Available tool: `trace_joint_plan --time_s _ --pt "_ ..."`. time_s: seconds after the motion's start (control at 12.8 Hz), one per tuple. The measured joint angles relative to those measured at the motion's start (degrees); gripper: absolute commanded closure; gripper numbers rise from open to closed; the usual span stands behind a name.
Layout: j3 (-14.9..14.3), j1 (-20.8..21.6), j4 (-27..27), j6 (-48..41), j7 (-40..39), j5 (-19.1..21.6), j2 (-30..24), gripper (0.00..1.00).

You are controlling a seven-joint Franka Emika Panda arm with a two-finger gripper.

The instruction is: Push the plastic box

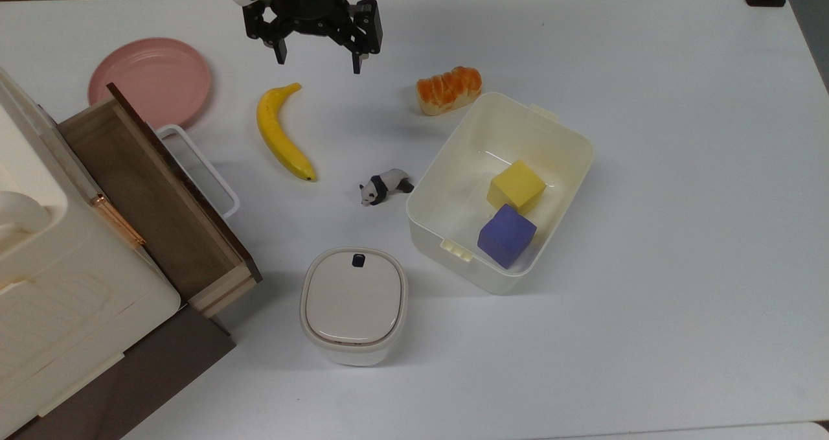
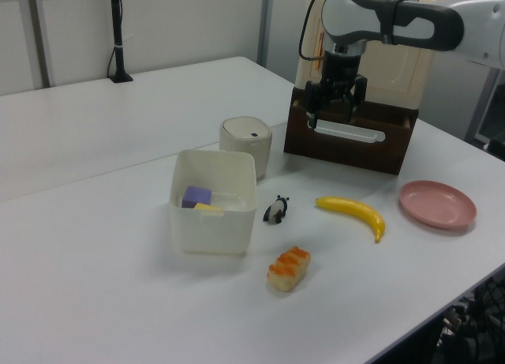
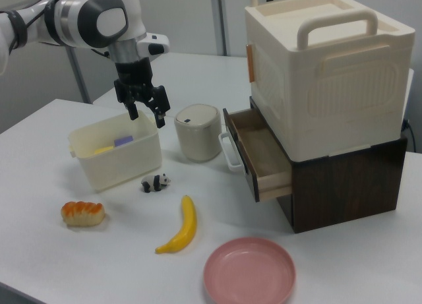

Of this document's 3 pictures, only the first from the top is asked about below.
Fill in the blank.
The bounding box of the yellow foam cube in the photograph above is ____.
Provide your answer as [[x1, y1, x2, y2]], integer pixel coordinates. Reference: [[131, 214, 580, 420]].
[[486, 160, 547, 214]]

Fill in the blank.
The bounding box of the cream plastic appliance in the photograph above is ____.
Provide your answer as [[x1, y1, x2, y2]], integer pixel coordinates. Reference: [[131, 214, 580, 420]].
[[0, 68, 182, 439]]

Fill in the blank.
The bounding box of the yellow toy banana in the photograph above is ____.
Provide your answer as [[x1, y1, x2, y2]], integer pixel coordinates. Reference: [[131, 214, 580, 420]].
[[256, 82, 317, 182]]

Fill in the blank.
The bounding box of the purple foam cube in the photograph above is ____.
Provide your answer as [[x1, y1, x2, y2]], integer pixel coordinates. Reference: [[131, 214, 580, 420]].
[[477, 203, 538, 270]]

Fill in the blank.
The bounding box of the open brown wooden drawer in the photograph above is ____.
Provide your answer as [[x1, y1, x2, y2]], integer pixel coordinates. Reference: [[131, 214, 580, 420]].
[[57, 82, 263, 319]]

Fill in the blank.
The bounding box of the dark brown wooden cabinet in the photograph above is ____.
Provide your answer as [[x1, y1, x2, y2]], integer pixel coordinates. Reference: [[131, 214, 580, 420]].
[[5, 304, 236, 440]]

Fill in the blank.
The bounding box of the white lidded container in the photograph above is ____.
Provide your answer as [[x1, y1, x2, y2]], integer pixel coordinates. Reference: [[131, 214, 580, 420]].
[[299, 247, 409, 367]]

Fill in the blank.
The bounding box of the cream plastic box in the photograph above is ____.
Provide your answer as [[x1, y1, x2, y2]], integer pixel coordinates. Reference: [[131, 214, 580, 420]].
[[406, 91, 595, 295]]

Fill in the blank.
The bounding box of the black white panda figurine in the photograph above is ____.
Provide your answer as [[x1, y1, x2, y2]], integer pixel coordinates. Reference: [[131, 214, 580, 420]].
[[359, 168, 415, 207]]

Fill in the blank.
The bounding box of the pink plastic plate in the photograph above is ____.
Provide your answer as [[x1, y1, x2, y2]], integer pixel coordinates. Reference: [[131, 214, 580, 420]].
[[88, 38, 212, 130]]

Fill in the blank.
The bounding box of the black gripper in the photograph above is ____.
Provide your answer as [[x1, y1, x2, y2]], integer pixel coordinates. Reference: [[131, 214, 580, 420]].
[[243, 0, 383, 75]]

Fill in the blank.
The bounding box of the orange toy bread loaf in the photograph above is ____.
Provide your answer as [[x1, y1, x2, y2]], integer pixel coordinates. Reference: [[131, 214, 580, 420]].
[[416, 66, 483, 116]]

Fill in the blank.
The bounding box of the white handle frame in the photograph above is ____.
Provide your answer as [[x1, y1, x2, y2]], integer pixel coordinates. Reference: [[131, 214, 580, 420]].
[[155, 124, 241, 219]]

